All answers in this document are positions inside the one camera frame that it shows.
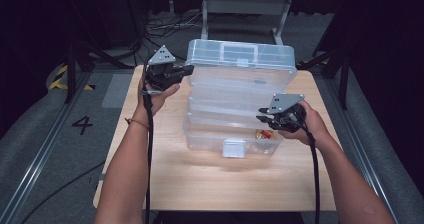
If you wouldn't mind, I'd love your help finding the thin orange bracelet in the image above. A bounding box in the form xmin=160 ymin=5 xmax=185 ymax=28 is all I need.
xmin=124 ymin=117 xmax=150 ymax=130

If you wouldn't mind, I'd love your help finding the black metal stand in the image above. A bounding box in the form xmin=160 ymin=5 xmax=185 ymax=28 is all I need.
xmin=297 ymin=47 xmax=351 ymax=110

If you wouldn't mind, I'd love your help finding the metal floor rail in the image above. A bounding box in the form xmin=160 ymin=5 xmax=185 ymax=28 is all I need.
xmin=324 ymin=73 xmax=401 ymax=224
xmin=0 ymin=71 xmax=96 ymax=224

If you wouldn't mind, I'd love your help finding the person's left hand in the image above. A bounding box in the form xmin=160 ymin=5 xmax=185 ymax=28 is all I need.
xmin=134 ymin=78 xmax=181 ymax=122

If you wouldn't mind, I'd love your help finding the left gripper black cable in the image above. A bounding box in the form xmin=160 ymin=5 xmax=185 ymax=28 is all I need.
xmin=142 ymin=93 xmax=155 ymax=224

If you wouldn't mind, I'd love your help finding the bundle of floor cables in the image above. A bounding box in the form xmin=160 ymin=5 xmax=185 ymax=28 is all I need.
xmin=134 ymin=10 xmax=205 ymax=67

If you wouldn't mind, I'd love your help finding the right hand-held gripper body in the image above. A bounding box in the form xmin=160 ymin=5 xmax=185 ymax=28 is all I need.
xmin=266 ymin=93 xmax=307 ymax=134

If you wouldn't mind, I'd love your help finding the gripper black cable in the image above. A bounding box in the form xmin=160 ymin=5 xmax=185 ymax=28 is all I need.
xmin=301 ymin=123 xmax=322 ymax=224
xmin=142 ymin=93 xmax=155 ymax=224

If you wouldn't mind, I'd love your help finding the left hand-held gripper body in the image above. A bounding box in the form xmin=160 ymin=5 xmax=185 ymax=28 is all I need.
xmin=139 ymin=44 xmax=178 ymax=95

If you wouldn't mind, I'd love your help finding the black tripod stand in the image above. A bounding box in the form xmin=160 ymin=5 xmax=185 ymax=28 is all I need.
xmin=64 ymin=40 xmax=134 ymax=104

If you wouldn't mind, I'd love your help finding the clear plastic storage box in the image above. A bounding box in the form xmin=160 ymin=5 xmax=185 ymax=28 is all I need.
xmin=183 ymin=38 xmax=298 ymax=159

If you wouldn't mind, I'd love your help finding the grey metal stand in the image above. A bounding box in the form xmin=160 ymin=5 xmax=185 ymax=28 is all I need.
xmin=200 ymin=0 xmax=294 ymax=47

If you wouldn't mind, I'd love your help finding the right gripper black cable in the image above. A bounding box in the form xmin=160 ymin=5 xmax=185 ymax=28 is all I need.
xmin=301 ymin=123 xmax=322 ymax=224

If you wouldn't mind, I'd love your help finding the person's right hand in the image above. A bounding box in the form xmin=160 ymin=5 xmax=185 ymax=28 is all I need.
xmin=278 ymin=100 xmax=331 ymax=148

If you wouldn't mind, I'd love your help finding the black floor cable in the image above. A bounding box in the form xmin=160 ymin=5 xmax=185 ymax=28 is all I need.
xmin=19 ymin=162 xmax=106 ymax=224

